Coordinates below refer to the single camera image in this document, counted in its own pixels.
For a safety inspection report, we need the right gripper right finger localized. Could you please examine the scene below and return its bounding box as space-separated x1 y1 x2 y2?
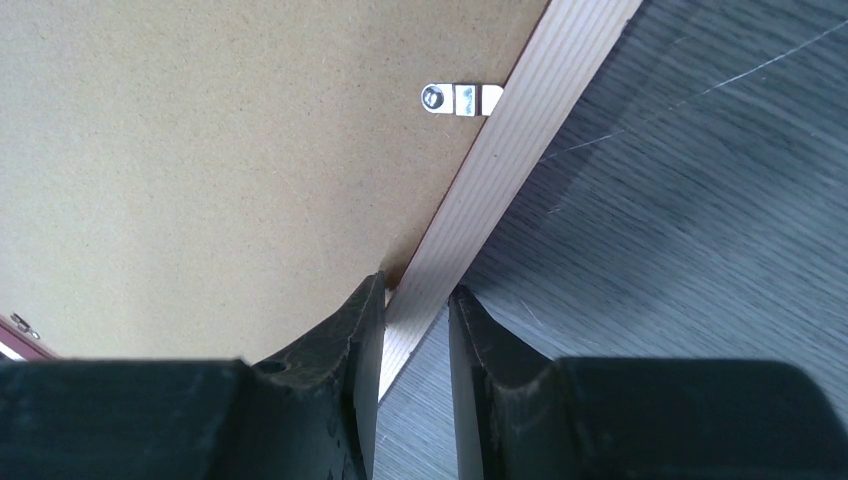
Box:
449 286 847 479

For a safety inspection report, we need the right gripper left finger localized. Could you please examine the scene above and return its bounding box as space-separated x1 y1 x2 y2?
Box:
1 273 385 479

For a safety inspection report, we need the pink wooden picture frame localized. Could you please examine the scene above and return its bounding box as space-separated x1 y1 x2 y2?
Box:
0 0 645 400

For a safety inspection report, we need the metal frame retaining clip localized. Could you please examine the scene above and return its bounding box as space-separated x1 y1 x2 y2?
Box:
420 83 504 117

